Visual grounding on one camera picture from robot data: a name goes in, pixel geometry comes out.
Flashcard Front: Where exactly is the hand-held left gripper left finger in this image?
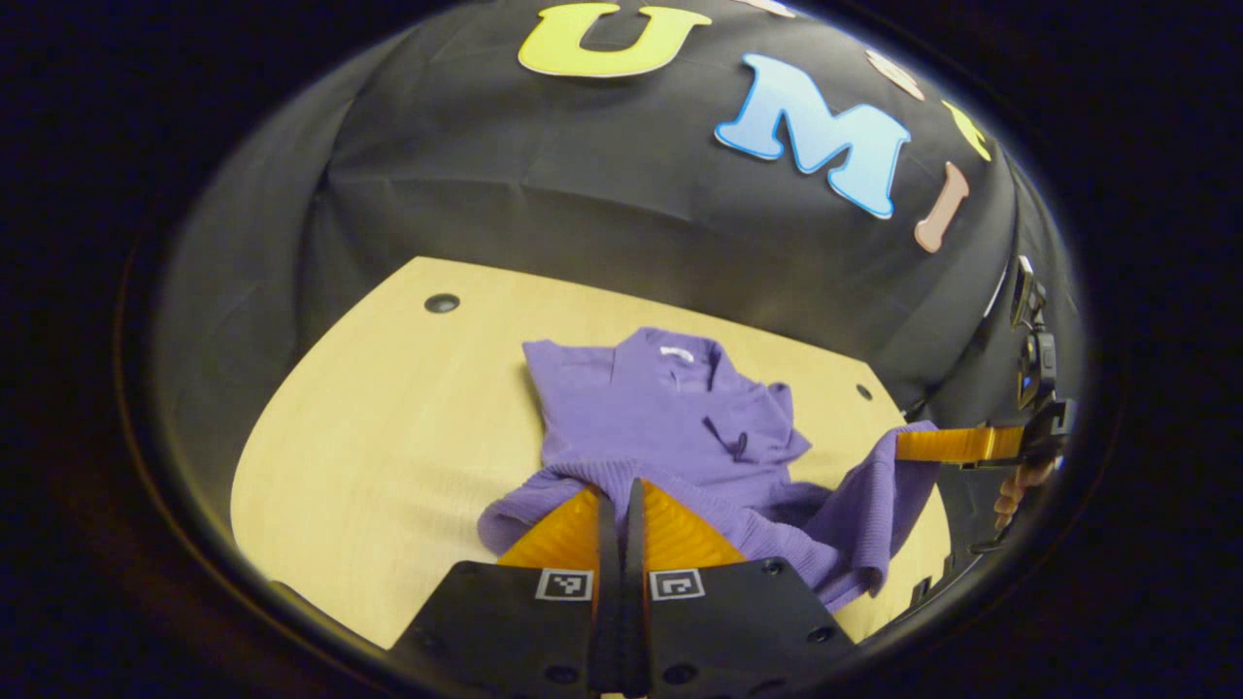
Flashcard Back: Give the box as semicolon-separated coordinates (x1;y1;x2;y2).
386;485;625;699

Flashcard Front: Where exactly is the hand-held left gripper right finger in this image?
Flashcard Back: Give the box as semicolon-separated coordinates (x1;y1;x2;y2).
625;476;862;699

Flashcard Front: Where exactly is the purple knit garment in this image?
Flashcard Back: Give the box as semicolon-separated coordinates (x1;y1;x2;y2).
478;327;941;613

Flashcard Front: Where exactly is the black backdrop cloth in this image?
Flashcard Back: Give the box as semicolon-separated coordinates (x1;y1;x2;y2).
155;0;1079;545

